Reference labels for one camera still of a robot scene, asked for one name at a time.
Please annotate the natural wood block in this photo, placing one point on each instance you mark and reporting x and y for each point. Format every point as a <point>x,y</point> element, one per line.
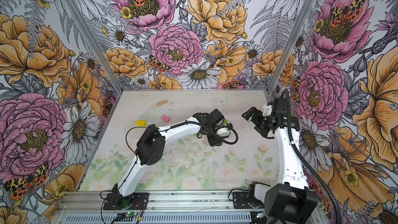
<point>160,103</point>

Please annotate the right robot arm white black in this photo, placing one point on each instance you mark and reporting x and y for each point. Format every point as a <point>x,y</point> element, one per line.
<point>290,199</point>

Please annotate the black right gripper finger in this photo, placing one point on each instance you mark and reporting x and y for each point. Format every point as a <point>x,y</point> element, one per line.
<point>258,122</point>
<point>252,112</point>

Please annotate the yellow long wood block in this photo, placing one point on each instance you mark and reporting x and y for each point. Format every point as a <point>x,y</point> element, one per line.
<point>141,123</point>

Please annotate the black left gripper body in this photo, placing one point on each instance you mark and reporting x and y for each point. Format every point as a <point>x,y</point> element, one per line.
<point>212,137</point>

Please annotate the aluminium front rail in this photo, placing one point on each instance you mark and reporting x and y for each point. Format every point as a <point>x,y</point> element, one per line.
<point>164,207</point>

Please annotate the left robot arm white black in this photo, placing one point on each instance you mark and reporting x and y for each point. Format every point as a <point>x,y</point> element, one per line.
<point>150,148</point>

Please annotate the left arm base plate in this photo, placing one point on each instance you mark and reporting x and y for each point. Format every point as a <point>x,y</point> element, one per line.
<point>137,201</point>

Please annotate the right aluminium corner post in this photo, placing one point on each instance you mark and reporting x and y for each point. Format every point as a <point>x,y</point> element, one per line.
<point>294,34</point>

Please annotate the pink wood block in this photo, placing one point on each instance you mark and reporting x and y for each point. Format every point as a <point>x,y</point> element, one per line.
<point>165,118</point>

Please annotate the left aluminium corner post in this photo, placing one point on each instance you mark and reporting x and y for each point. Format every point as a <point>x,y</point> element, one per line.
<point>80,21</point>

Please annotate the aluminium corner post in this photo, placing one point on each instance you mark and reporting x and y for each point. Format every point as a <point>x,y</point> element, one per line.
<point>294,34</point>
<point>80,21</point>

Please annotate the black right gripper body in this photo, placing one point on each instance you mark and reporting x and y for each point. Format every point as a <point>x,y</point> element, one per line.
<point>266,121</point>

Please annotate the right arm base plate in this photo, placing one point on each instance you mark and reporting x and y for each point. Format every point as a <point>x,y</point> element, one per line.
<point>241,200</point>

